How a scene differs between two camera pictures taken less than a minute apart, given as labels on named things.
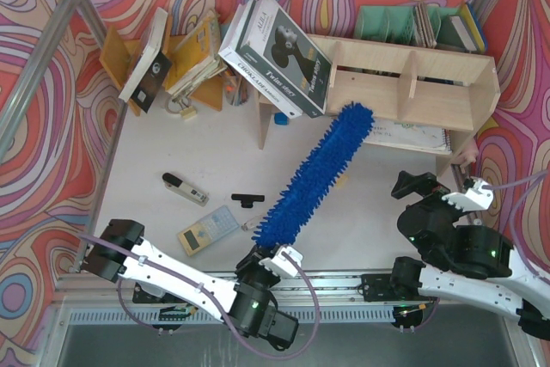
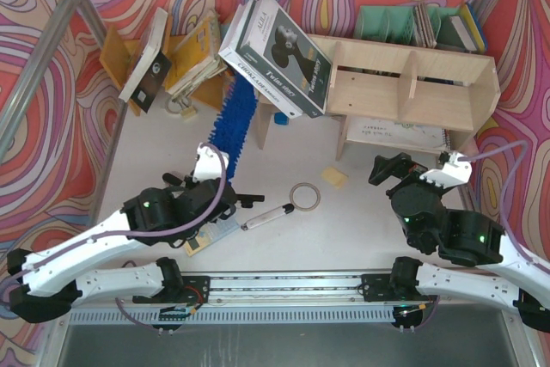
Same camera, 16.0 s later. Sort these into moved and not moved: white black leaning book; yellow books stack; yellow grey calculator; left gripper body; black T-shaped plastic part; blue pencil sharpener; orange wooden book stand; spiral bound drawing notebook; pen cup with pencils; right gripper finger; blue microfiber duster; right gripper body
Moved: blue microfiber duster; right gripper body; left gripper body; right gripper finger
Not moved: pen cup with pencils; spiral bound drawing notebook; black T-shaped plastic part; yellow grey calculator; orange wooden book stand; blue pencil sharpener; yellow books stack; white black leaning book
